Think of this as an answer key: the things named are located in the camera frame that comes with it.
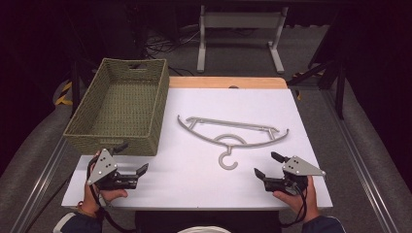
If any yellow black hazard tape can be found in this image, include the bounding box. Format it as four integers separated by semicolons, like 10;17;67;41
53;81;74;107

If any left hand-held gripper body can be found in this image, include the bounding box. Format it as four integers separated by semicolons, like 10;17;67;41
86;148;139;191

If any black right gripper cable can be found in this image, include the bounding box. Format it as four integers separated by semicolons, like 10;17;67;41
279;181;310;229

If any green woven basket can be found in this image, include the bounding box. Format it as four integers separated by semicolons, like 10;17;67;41
62;57;171;157

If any grey plastic clothes hanger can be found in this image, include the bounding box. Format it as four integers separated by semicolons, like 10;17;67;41
176;115;291;172

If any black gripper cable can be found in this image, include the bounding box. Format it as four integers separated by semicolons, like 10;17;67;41
279;181;310;229
86;154;138;233

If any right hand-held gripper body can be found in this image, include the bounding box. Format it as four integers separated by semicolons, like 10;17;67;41
263;155;327;196

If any person's right hand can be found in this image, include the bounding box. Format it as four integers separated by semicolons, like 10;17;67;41
272;176;321;224

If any bundle of floor cables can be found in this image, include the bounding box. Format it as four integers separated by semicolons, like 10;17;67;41
144;28;200;61

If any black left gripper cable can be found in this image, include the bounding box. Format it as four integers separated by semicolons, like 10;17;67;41
86;154;138;233

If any person's left hand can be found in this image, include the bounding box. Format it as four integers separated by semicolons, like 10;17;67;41
80;183;129;216

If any white metal stand frame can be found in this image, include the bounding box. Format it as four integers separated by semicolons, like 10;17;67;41
196;4;290;75

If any slim black metal stand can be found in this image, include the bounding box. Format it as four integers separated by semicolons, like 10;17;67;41
70;59;98;116

